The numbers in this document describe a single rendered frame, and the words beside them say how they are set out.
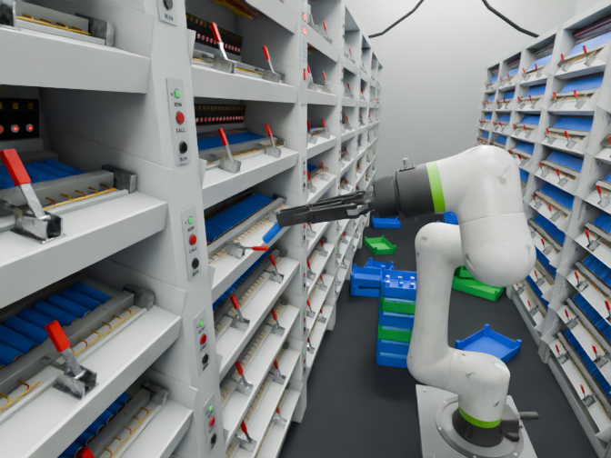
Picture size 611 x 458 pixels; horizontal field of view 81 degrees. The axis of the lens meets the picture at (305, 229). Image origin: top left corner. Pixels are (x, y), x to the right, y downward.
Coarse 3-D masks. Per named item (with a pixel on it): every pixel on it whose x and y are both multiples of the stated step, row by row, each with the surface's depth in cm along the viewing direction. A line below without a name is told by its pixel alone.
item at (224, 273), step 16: (256, 192) 126; (272, 192) 124; (288, 192) 123; (272, 224) 105; (240, 240) 90; (256, 240) 93; (272, 240) 101; (224, 256) 81; (256, 256) 91; (224, 272) 75; (240, 272) 82; (224, 288) 75
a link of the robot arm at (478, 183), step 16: (448, 160) 61; (464, 160) 59; (480, 160) 57; (496, 160) 57; (512, 160) 57; (432, 176) 60; (448, 176) 59; (464, 176) 58; (480, 176) 57; (496, 176) 56; (512, 176) 57; (432, 192) 60; (448, 192) 59; (464, 192) 59; (480, 192) 57; (496, 192) 56; (512, 192) 56; (448, 208) 62; (464, 208) 59; (480, 208) 57; (496, 208) 56; (512, 208) 56
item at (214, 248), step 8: (280, 200) 119; (264, 208) 108; (272, 208) 111; (280, 208) 116; (256, 216) 101; (264, 216) 106; (240, 224) 93; (248, 224) 95; (256, 224) 99; (232, 232) 88; (240, 232) 90; (248, 232) 93; (216, 240) 82; (224, 240) 83; (232, 240) 87; (208, 248) 77; (216, 248) 79; (208, 256) 76
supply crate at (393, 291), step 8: (384, 272) 191; (392, 272) 192; (400, 272) 191; (408, 272) 190; (384, 280) 174; (392, 280) 191; (408, 280) 191; (384, 288) 174; (392, 288) 173; (400, 288) 172; (408, 288) 172; (392, 296) 175; (400, 296) 174; (408, 296) 173
